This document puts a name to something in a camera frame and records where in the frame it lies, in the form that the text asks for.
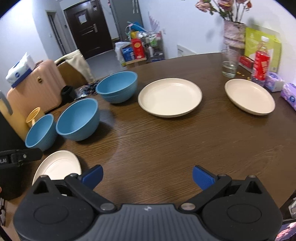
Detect blue lanyard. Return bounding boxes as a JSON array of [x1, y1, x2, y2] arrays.
[[80, 81, 100, 96]]

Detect tall red box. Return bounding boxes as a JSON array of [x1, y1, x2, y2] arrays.
[[131, 38, 145, 59]]

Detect white plastic bag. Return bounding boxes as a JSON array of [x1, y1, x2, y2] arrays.
[[115, 42, 132, 66]]

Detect yellow pitcher grey handle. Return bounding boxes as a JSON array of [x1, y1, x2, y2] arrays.
[[0, 90, 29, 142]]

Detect green box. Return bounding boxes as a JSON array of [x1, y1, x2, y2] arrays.
[[244, 27, 282, 73]]

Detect small purple tissue pack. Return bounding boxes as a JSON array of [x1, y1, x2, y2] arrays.
[[264, 72, 285, 93]]

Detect clear drinking glass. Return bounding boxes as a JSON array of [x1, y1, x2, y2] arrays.
[[221, 49, 240, 78]]

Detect blue box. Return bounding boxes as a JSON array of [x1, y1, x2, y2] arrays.
[[121, 46, 135, 62]]

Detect black box orange logo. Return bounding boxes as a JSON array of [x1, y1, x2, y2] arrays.
[[0, 111, 35, 201]]

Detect dried pink flowers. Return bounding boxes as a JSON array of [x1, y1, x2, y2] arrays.
[[195, 0, 253, 23]]

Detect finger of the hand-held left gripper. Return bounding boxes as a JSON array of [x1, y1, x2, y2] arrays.
[[10, 148, 43, 166]]

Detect yellow cup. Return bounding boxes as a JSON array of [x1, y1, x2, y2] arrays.
[[25, 107, 45, 128]]

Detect flat red box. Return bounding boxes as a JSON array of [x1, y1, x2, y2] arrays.
[[238, 56, 255, 70]]

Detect dark brown door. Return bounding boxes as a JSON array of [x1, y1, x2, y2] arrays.
[[63, 0, 114, 59]]

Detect chair with beige cloth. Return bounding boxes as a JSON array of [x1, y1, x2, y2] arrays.
[[54, 49, 95, 84]]

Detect large purple tissue pack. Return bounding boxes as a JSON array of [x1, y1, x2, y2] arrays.
[[280, 82, 296, 107]]

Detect grey refrigerator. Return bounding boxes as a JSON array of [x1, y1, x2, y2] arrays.
[[110, 0, 144, 42]]

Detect medium blue bowl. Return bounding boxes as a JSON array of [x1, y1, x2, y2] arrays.
[[56, 98, 100, 142]]

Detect pink ribbed suitcase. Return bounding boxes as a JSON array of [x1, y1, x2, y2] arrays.
[[6, 59, 66, 116]]

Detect large blue bowl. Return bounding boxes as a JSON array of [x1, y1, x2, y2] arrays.
[[95, 71, 138, 104]]

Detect mottled pink vase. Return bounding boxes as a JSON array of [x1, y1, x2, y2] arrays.
[[223, 20, 247, 50]]

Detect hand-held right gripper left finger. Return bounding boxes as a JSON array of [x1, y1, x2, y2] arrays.
[[32, 165, 116, 214]]

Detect black cylinder cap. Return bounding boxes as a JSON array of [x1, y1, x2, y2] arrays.
[[61, 85, 77, 103]]

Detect small blue bowl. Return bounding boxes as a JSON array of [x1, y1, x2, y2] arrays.
[[25, 114, 57, 151]]

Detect dark plastic packet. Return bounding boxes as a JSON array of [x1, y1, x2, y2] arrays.
[[75, 89, 91, 100]]

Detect metal storage rack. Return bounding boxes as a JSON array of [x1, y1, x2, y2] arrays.
[[142, 31, 165, 63]]

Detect cream plate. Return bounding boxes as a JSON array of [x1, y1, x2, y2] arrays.
[[32, 150, 82, 186], [138, 78, 203, 118], [224, 79, 275, 115]]

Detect red label plastic bottle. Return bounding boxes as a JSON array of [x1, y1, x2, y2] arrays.
[[251, 36, 272, 87]]

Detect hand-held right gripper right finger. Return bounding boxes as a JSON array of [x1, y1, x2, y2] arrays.
[[180, 165, 266, 213]]

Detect white blue tissue pack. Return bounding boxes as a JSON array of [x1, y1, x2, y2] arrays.
[[5, 52, 36, 88]]

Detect teal bag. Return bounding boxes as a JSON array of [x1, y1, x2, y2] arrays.
[[125, 21, 147, 39]]

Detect grey narrow door frame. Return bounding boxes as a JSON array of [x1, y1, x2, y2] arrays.
[[45, 10, 65, 56]]

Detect pink fan wall decoration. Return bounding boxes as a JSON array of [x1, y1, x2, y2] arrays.
[[148, 11, 160, 30]]

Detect wooden chair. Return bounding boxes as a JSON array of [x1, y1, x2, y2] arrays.
[[54, 52, 93, 90]]

